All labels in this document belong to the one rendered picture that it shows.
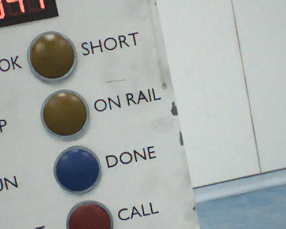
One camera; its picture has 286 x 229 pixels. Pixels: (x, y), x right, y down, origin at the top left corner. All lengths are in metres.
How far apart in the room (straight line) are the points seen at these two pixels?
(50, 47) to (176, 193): 0.12
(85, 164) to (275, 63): 3.74
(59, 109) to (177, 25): 3.60
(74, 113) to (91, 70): 0.03
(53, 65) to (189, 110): 3.63
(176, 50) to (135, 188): 3.58
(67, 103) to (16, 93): 0.03
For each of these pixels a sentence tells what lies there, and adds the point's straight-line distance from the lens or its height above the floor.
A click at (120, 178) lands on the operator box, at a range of 0.37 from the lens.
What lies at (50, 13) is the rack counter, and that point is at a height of 1.15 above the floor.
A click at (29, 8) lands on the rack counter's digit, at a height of 1.15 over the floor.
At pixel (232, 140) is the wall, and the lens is 4.05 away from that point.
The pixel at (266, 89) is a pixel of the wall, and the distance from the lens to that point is 4.07.
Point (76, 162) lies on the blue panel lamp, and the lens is 0.36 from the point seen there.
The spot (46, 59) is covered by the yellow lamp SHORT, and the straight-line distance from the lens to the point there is 0.36.
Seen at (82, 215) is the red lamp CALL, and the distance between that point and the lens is 0.37.
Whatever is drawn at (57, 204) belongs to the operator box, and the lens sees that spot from 0.38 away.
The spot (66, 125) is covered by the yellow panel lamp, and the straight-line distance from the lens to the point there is 0.36.
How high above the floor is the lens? 1.12
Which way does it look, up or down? 10 degrees down
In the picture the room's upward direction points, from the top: 11 degrees counter-clockwise
